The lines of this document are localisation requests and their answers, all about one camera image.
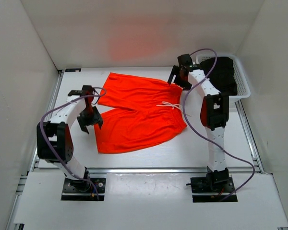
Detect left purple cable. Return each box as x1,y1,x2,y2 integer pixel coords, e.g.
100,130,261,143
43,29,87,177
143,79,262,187
41,87,107,201

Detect aluminium frame left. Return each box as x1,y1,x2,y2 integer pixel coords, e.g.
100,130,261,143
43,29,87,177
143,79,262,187
5,69,64,230

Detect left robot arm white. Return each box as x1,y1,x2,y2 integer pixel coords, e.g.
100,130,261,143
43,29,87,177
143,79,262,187
36,85,107,192

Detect white plastic basket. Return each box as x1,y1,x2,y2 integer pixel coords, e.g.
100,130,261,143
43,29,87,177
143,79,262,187
189,54,251,104

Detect aluminium rail front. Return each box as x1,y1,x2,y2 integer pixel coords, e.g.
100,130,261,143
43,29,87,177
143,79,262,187
33,167,262,174

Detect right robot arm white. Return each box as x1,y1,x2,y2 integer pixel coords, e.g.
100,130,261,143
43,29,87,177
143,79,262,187
168,54,237,192

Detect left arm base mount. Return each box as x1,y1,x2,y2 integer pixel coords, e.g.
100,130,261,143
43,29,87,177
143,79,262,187
61,172,106,201

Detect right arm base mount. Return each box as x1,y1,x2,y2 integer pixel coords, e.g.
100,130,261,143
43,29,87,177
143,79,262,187
186,168,238,203

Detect black folded shorts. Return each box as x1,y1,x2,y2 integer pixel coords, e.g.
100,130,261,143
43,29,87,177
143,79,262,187
208,57,238,96

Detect orange shorts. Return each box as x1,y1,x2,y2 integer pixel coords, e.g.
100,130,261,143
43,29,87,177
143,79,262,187
95,72,187,154

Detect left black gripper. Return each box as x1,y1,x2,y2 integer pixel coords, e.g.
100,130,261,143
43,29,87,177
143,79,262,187
76,106,103,133

